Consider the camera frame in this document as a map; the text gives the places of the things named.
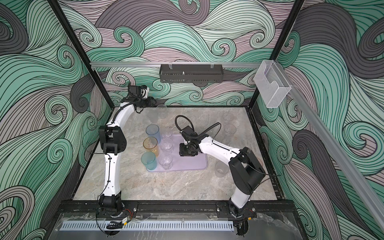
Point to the yellow transparent tall glass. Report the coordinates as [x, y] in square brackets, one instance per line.
[151, 145]

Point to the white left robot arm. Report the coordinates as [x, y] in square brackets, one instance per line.
[113, 142]

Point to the aluminium rail back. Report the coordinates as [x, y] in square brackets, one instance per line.
[137, 64]

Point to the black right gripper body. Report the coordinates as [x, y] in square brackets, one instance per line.
[186, 149]

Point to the clear tall glass back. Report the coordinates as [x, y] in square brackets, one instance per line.
[166, 161]

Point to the frosted clear glass front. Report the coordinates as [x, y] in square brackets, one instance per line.
[221, 169]

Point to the aluminium rail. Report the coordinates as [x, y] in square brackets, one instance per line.
[137, 64]
[367, 194]

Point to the aluminium rail right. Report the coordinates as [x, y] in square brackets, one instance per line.
[367, 194]

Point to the black perforated wall box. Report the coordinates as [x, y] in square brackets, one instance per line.
[199, 73]

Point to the black corner frame post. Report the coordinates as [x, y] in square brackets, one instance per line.
[79, 49]
[287, 27]

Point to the teal frosted tall glass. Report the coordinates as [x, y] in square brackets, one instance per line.
[148, 159]

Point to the white slotted cable duct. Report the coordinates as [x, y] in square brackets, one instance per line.
[182, 225]

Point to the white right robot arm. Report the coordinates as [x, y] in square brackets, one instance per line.
[245, 168]

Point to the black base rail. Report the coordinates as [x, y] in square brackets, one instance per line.
[214, 206]

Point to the clear faceted glass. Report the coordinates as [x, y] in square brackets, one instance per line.
[166, 146]

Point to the clear acrylic wall holder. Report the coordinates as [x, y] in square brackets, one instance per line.
[272, 82]

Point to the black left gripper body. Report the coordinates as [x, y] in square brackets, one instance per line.
[147, 102]

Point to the black corner frame post left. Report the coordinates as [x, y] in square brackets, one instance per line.
[79, 49]

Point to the black corner frame post right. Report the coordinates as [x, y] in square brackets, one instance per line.
[287, 27]

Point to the blue transparent tall glass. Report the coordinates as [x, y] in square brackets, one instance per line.
[154, 131]

